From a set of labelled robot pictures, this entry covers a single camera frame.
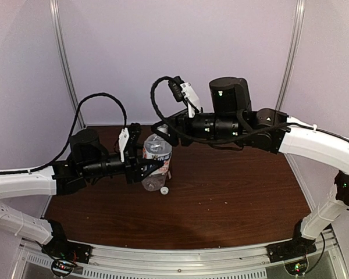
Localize white water bottle cap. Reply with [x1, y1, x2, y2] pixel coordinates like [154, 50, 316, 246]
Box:
[158, 124, 168, 134]

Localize clear water bottle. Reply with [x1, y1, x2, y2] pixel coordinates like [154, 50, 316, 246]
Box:
[142, 134, 172, 192]

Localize white tea bottle cap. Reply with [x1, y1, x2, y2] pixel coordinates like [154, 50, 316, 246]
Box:
[160, 187, 169, 195]

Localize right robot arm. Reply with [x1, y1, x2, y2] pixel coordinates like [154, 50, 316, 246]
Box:
[150, 76, 349, 257]

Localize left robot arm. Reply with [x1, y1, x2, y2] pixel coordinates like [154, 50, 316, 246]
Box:
[0, 126, 163, 258]

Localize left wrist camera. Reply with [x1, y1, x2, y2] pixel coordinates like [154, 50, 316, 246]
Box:
[118, 123, 141, 163]

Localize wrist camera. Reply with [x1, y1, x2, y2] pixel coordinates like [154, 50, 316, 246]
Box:
[168, 76, 203, 118]
[118, 123, 141, 163]

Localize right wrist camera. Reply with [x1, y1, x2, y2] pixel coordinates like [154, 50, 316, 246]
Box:
[168, 76, 203, 118]

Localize left black cable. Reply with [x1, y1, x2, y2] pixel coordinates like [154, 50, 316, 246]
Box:
[26, 92, 127, 175]

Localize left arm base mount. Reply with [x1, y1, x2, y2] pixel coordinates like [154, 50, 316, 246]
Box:
[42, 220, 92, 264]

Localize front aluminium rail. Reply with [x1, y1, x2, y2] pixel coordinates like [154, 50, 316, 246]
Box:
[17, 238, 347, 279]

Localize left aluminium frame post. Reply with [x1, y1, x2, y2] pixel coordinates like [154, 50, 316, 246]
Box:
[49, 0, 79, 112]

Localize aluminium frame post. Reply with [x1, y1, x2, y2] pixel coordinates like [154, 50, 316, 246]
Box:
[49, 0, 79, 112]
[275, 0, 306, 110]

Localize right aluminium frame post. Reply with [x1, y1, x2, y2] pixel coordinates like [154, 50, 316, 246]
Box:
[275, 0, 306, 110]

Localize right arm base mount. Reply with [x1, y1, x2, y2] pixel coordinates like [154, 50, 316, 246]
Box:
[266, 220, 316, 263]

